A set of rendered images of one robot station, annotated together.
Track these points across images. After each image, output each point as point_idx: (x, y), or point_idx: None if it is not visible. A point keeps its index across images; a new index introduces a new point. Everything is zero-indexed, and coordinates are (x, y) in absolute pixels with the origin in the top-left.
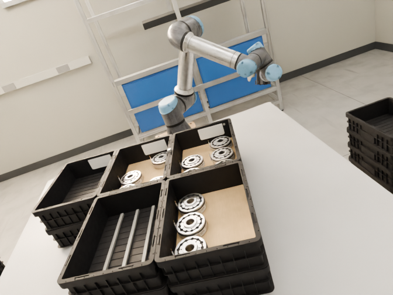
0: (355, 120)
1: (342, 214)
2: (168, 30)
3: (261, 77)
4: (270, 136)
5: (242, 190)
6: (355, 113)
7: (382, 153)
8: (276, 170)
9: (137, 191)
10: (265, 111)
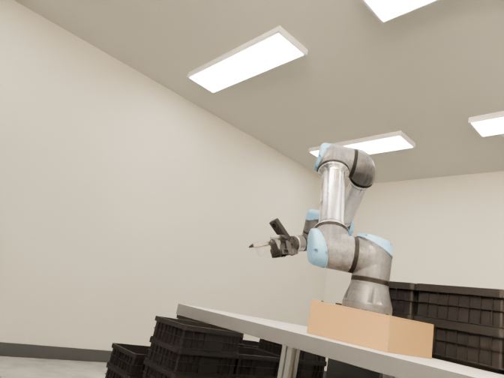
0: (202, 330)
1: None
2: (368, 154)
3: (304, 244)
4: (290, 325)
5: None
6: (178, 328)
7: (229, 357)
8: None
9: None
10: (216, 310)
